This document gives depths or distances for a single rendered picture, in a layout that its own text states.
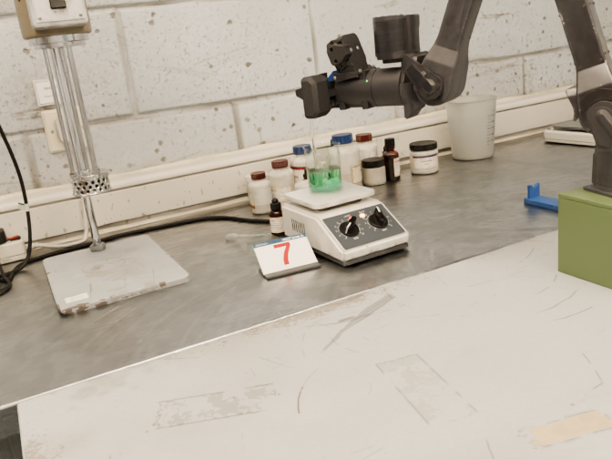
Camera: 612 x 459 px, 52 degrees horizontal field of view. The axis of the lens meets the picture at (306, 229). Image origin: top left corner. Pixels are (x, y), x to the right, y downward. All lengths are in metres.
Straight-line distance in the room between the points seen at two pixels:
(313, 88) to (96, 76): 0.59
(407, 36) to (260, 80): 0.62
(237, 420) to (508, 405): 0.26
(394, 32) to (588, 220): 0.37
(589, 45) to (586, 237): 0.24
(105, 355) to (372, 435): 0.38
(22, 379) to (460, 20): 0.72
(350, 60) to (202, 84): 0.55
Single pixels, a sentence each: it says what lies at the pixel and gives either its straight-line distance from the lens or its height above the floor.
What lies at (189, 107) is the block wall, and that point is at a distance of 1.45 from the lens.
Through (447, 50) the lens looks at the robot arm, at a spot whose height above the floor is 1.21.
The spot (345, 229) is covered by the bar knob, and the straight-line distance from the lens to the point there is 0.98.
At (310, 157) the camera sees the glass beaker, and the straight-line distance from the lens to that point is 1.06.
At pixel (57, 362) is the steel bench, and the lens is 0.85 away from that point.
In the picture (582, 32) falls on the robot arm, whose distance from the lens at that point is 0.87.
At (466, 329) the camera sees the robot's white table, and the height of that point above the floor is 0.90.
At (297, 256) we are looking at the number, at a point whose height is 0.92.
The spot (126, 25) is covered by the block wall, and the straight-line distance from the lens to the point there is 1.42.
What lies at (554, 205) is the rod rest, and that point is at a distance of 1.20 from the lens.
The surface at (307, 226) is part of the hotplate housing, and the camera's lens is 1.04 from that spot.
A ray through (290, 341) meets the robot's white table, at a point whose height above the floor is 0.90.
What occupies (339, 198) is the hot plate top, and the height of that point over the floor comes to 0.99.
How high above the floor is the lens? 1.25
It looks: 17 degrees down
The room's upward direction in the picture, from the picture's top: 7 degrees counter-clockwise
